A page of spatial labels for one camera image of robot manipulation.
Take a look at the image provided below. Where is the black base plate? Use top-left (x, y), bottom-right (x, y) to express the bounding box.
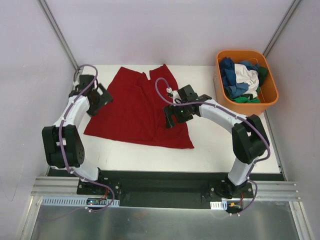
top-left (76, 169), bottom-right (255, 208)

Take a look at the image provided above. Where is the aluminium corner post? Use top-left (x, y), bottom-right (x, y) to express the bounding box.
top-left (262, 0), bottom-right (303, 58)
top-left (37, 0), bottom-right (79, 70)

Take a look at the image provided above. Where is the aluminium frame rail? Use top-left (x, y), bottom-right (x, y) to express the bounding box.
top-left (31, 176), bottom-right (302, 202)

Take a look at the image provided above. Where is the blue t-shirt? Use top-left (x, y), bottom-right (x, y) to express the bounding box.
top-left (218, 56), bottom-right (261, 99)

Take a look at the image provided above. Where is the red t-shirt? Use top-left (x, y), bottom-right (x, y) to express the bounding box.
top-left (84, 64), bottom-right (194, 149)

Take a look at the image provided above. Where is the left aluminium corner post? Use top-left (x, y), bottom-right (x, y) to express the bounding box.
top-left (37, 0), bottom-right (79, 70)

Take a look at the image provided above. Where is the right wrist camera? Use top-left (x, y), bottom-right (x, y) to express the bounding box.
top-left (166, 84), bottom-right (198, 104)

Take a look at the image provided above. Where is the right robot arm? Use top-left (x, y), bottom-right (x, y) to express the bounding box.
top-left (163, 90), bottom-right (271, 199)

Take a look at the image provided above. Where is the white t-shirt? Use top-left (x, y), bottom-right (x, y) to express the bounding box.
top-left (234, 63), bottom-right (259, 98)

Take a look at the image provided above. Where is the orange plastic basket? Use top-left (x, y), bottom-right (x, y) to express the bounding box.
top-left (213, 49), bottom-right (279, 116)

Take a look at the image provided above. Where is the right aluminium corner post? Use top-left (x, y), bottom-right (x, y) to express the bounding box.
top-left (262, 0), bottom-right (303, 58)

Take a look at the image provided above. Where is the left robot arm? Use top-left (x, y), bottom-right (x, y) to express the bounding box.
top-left (41, 83), bottom-right (113, 195)

